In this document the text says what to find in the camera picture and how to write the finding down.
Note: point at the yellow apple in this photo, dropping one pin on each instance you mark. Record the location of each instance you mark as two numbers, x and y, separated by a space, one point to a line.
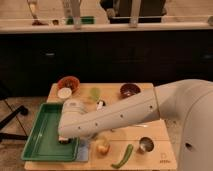
102 146

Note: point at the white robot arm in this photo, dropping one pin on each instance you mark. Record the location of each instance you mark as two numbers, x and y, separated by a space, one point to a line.
190 101

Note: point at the orange bowl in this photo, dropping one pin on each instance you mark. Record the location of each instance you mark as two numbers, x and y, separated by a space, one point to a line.
71 82

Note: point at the black tripod stand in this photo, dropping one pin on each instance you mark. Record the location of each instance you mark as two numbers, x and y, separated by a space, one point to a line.
5 133

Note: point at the white handled spatula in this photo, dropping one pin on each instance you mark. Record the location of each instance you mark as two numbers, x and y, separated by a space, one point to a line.
83 149

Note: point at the metal cup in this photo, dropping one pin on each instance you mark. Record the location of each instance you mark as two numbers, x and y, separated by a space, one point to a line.
146 144

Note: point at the green plastic tray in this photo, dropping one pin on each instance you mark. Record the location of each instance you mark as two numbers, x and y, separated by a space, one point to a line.
43 144

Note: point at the green chili pepper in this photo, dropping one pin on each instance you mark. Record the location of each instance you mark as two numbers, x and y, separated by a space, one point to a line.
126 156

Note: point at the white cup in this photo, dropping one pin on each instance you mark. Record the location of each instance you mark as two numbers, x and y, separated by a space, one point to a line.
64 93

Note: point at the light green leaf toy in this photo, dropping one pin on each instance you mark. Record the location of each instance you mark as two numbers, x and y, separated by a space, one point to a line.
95 94

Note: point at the wooden block in tray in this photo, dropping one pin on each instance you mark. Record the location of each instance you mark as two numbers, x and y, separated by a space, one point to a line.
64 140

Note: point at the purple bowl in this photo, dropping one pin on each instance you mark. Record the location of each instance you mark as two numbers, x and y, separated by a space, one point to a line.
129 89

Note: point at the silver fork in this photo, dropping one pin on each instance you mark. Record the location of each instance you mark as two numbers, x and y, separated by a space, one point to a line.
141 125

